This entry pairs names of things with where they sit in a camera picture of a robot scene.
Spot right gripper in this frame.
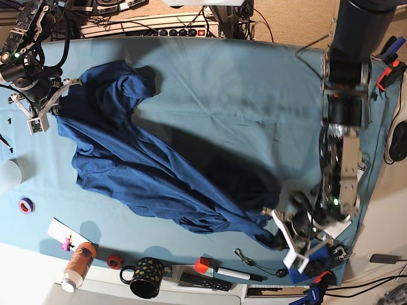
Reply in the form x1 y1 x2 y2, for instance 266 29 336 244
6 78 79 119

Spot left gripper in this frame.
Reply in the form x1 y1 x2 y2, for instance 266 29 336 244
262 208 334 256

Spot dark blue t-shirt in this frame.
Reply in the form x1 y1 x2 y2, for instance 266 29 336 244
57 60 279 249

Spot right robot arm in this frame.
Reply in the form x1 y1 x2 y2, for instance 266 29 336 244
1 1 82 123

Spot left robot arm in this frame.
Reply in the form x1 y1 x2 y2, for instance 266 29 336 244
271 1 405 254

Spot blue box with knob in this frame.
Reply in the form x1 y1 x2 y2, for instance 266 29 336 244
288 245 332 285

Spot white paper card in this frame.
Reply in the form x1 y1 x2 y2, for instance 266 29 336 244
324 220 352 239

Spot blue orange bottom clamp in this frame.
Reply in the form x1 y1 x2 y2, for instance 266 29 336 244
289 270 336 305

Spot white black marker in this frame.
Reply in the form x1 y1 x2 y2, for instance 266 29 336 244
214 268 266 282

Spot translucent plastic cup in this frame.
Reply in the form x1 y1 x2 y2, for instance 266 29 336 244
0 160 22 196

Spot black remote control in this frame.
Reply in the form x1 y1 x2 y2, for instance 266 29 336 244
179 273 233 292

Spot red cube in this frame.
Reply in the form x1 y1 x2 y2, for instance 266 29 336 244
195 257 210 274

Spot black adapter block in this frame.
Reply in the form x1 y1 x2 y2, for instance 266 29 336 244
369 254 399 264

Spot purple tape roll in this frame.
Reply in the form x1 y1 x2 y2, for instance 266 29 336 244
18 198 34 215

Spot clear blister pack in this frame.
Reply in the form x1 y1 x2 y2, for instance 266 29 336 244
357 152 371 184

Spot white paper strip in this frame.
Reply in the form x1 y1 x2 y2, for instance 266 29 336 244
47 218 89 247

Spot black mug yellow dots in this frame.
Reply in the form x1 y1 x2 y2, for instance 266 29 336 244
120 257 164 299

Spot pink small clip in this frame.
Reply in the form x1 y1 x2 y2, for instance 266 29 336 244
61 235 76 252

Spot black computer mouse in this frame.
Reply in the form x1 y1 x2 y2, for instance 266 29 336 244
389 121 407 161

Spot orange plastic bottle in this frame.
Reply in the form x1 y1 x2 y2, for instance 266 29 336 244
61 242 96 293

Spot red tape roll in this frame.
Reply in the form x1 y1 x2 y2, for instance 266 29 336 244
106 255 123 270

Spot orange black bar clamp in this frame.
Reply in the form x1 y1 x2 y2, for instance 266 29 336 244
376 60 406 92

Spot blue spring clamp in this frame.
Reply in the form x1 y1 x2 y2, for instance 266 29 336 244
373 36 406 62

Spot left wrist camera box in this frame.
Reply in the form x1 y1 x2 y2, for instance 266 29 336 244
283 249 310 274

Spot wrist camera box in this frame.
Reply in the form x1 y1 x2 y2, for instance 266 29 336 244
27 115 50 135
283 249 310 274

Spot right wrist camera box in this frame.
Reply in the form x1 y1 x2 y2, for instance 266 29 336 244
27 115 50 135

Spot carabiner with black lanyard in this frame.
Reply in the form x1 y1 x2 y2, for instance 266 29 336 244
233 248 289 278

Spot silver key ring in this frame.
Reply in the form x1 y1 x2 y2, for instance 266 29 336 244
332 245 356 261

